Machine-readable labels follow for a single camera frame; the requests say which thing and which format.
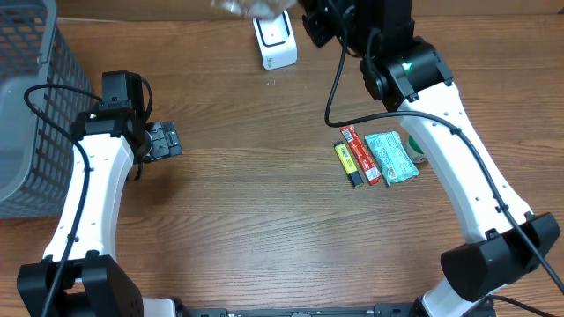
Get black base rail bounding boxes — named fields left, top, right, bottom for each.
left=140, top=301, right=499, bottom=317

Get red snack bar wrapper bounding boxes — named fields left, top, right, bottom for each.
left=340, top=125, right=382, bottom=185

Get grey plastic mesh basket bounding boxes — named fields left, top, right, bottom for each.
left=1, top=0, right=92, bottom=218

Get yellow highlighter marker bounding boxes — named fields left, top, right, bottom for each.
left=334, top=141, right=363, bottom=188

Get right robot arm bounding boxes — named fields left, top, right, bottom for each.
left=302, top=0, right=560, bottom=316

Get green lid jar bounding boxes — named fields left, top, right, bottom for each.
left=404, top=135, right=427, bottom=164

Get teal tissue packet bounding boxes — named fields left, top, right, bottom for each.
left=365, top=131, right=419, bottom=186

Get white barcode scanner stand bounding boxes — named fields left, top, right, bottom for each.
left=253, top=11, right=298, bottom=70

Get brown cookie bag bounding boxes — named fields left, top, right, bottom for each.
left=211, top=0, right=298, bottom=19

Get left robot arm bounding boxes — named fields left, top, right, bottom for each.
left=17, top=70, right=187, bottom=317

